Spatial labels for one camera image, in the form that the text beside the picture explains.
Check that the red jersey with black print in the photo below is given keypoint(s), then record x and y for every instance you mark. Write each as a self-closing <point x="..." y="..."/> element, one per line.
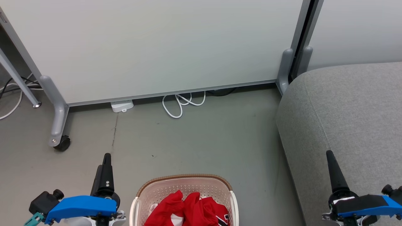
<point x="204" y="210"/>

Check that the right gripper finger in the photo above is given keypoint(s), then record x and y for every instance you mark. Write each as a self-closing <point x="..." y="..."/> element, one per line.
<point x="336" y="175"/>

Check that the white power adapter box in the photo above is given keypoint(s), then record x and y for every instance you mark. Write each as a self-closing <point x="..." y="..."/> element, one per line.
<point x="122" y="105"/>

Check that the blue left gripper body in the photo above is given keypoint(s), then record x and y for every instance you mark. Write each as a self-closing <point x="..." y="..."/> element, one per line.
<point x="81" y="205"/>

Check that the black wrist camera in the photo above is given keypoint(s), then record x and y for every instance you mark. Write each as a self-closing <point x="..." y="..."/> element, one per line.
<point x="392" y="191"/>
<point x="44" y="202"/>

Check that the grey partition foot with caster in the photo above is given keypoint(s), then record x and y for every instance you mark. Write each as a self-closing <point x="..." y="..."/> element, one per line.
<point x="58" y="110"/>

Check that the teal left camera connector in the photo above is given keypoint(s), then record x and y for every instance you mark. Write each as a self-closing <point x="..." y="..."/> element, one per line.
<point x="34" y="219"/>

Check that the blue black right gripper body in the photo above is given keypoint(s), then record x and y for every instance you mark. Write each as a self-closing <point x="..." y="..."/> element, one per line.
<point x="364" y="205"/>

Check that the grey metal table leg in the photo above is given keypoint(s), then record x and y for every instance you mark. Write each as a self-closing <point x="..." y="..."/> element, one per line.
<point x="17" y="77"/>

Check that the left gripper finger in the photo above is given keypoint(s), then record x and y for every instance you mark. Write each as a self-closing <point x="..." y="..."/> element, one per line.
<point x="98" y="180"/>
<point x="108" y="175"/>

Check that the black caster wheel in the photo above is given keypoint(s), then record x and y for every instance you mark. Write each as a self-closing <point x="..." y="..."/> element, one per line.
<point x="62" y="143"/>

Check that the beige perforated laundry basket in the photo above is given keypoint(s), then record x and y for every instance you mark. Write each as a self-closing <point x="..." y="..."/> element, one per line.
<point x="188" y="185"/>

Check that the short grey partition foot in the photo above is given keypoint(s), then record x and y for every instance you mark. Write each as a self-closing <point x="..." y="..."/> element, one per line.
<point x="285" y="69"/>

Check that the large white partition panel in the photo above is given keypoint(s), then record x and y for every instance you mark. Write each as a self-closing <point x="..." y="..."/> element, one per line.
<point x="157" y="47"/>

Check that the white partition panel, dark edge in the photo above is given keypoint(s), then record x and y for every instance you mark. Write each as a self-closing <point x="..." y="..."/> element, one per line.
<point x="355" y="31"/>

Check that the grey fabric sofa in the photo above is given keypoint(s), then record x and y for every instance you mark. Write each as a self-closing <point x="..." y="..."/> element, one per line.
<point x="345" y="125"/>

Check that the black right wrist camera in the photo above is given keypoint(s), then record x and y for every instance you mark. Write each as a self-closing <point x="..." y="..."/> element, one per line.
<point x="392" y="191"/>

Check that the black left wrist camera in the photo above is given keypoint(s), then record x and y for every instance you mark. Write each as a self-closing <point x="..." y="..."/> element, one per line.
<point x="44" y="202"/>

